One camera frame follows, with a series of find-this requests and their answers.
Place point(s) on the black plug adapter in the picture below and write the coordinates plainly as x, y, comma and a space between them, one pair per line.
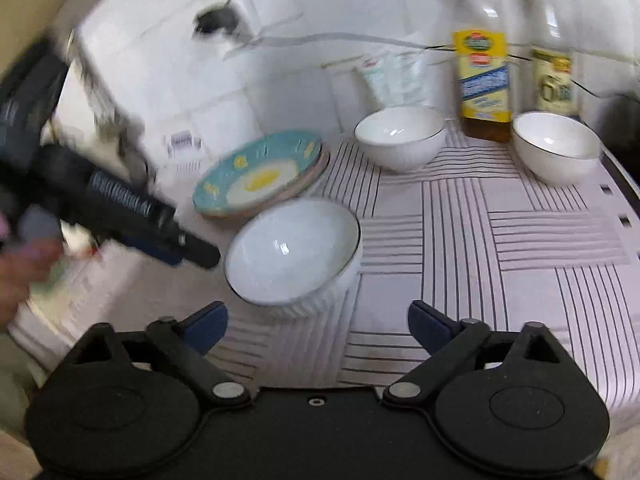
215, 20

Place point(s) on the white striped tablecloth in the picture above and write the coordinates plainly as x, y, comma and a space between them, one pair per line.
500, 240

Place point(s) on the yellow label oil bottle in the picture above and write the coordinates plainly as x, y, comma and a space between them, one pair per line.
482, 85

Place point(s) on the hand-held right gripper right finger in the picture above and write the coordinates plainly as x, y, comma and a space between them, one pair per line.
430, 327

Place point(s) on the blue fried egg plate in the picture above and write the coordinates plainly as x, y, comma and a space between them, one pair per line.
255, 180

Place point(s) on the person's left hand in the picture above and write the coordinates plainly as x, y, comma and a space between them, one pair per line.
22, 280

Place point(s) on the white plastic packet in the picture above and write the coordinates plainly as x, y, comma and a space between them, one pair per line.
395, 80

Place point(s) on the white wall socket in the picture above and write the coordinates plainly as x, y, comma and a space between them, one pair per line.
247, 15

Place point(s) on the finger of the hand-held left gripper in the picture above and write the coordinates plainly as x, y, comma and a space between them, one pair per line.
195, 252

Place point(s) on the white bowl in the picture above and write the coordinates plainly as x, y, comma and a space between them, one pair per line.
555, 140
400, 130
295, 250

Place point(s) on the wall sticker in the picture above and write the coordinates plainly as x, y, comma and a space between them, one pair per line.
182, 142

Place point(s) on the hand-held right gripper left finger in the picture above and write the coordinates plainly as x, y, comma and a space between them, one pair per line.
207, 327

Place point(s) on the clear vinegar bottle yellow cap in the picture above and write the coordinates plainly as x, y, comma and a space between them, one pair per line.
550, 85

